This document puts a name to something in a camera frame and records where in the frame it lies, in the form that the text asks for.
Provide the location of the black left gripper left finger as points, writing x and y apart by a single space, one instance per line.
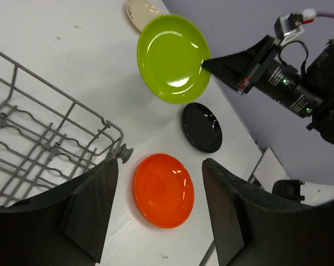
66 225

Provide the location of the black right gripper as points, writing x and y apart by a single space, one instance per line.
306 93

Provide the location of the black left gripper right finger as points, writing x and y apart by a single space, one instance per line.
254 227

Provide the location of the lime green plate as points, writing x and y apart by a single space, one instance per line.
170 54

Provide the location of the orange plate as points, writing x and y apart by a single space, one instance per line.
163 190

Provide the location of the black plate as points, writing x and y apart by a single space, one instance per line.
201 128

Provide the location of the cream floral plate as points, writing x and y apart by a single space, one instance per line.
141 12

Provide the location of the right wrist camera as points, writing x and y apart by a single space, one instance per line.
289 27

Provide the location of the grey wire dish rack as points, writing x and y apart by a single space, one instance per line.
47 137

